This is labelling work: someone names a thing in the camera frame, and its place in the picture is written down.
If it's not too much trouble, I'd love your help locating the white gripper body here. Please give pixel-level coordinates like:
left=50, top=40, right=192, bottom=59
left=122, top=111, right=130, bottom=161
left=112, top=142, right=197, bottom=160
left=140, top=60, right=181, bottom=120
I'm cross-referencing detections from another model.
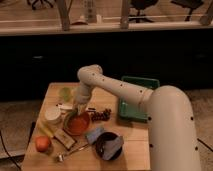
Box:
left=74, top=85, right=92, bottom=107

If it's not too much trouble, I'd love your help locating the green pepper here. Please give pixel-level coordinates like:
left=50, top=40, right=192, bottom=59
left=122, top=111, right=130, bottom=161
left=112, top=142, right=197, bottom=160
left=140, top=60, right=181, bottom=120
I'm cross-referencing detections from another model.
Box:
left=66, top=113, right=77, bottom=132

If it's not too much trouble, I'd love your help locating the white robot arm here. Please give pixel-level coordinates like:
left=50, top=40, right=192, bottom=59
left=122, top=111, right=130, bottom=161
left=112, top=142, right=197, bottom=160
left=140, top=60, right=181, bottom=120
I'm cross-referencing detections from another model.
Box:
left=75, top=65, right=202, bottom=171

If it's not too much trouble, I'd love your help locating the red bowl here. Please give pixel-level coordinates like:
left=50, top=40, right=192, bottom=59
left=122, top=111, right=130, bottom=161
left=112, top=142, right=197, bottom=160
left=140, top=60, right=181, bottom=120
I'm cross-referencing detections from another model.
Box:
left=63, top=112, right=90, bottom=136

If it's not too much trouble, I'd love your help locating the dark bowl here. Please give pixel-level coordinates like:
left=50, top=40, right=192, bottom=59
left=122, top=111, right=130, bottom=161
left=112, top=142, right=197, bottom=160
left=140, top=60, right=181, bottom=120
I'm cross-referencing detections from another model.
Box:
left=95, top=132, right=122, bottom=161

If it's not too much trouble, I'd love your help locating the white spoon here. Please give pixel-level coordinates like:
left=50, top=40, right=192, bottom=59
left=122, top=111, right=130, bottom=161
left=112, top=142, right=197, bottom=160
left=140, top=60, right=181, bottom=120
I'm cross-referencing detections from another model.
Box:
left=56, top=103, right=73, bottom=111

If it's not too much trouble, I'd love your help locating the dark grape bunch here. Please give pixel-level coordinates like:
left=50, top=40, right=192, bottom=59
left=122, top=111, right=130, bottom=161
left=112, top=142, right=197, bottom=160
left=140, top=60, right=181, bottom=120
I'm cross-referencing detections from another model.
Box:
left=91, top=109, right=111, bottom=121

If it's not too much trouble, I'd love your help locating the white cup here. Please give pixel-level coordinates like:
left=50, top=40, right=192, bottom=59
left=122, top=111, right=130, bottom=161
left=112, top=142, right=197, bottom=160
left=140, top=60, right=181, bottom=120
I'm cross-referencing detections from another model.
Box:
left=44, top=106, right=62, bottom=124

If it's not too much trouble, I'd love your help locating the green tray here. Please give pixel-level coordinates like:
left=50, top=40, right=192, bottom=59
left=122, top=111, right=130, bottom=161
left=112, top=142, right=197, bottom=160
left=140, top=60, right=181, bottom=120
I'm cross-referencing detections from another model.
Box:
left=118, top=76, right=160, bottom=123

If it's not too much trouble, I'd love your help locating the brown bread slice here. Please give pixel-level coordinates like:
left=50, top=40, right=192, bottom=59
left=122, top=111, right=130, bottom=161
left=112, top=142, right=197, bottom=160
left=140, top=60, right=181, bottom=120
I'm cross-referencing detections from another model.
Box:
left=54, top=129, right=76, bottom=150

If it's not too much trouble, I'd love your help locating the yellow banana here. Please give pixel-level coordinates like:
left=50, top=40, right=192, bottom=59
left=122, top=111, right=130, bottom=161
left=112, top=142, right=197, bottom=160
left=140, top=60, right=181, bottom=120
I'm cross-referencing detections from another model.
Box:
left=37, top=121, right=54, bottom=138

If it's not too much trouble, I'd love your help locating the blue grey cloth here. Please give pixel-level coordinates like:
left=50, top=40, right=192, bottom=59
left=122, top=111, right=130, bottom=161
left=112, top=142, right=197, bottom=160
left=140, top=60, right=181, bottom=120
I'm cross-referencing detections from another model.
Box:
left=102, top=136, right=124, bottom=160

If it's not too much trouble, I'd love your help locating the metal fork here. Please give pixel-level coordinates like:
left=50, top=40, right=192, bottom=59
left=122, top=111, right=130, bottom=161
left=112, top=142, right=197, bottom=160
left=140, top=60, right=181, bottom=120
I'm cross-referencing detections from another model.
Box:
left=55, top=144, right=90, bottom=162

